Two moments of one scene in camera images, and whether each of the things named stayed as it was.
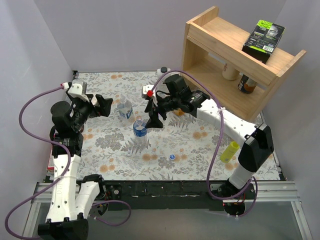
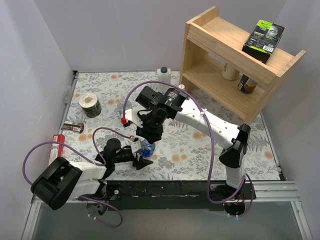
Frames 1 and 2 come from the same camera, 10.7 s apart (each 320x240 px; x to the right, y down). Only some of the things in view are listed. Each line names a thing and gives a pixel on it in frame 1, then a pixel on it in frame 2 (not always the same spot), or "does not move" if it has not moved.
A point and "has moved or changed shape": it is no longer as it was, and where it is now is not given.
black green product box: (263, 40) does not move
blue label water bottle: (140, 131) has moved or changed shape
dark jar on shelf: (246, 85) does not move
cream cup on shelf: (229, 72) does not move
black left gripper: (94, 106) -> (136, 157)
